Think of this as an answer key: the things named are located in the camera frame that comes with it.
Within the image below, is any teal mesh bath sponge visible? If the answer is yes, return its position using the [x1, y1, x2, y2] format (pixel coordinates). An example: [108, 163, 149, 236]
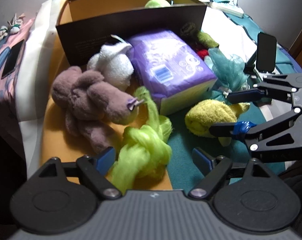
[204, 48, 250, 105]

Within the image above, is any brown plush teddy bear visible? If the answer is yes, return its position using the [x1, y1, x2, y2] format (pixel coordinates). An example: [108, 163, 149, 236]
[52, 66, 144, 154]

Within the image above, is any green plush toy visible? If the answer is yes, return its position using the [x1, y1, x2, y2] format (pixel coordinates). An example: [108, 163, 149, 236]
[144, 0, 171, 8]

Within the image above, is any red soft ball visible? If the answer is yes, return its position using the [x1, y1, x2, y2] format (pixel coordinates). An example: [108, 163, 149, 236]
[197, 49, 209, 60]

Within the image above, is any lime green mesh sponge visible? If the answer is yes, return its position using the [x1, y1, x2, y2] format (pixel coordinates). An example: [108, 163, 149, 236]
[111, 86, 172, 194]

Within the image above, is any yellow towel toy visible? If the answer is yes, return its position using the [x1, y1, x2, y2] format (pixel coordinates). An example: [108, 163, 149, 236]
[185, 99, 250, 138]

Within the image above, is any dark green rolled towel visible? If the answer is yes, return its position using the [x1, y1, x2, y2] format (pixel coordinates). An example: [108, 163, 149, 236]
[180, 22, 219, 49]

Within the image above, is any purple tissue pack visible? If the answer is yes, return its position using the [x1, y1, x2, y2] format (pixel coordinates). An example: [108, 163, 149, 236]
[127, 29, 217, 115]

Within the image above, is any white power strip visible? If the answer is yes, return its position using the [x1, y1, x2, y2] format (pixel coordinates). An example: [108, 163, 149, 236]
[209, 2, 244, 18]

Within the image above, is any white fluffy plush toy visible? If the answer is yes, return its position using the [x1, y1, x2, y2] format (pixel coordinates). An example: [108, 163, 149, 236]
[86, 35, 134, 91]

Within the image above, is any pink patterned pillow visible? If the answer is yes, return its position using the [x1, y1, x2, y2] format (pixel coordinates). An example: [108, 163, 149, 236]
[0, 17, 36, 131]

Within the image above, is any black smartphone on pillow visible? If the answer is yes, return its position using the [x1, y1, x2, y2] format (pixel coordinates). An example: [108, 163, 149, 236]
[1, 40, 24, 79]

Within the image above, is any black cardboard shoe box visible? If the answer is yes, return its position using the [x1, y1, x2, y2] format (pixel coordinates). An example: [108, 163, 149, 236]
[56, 0, 206, 66]

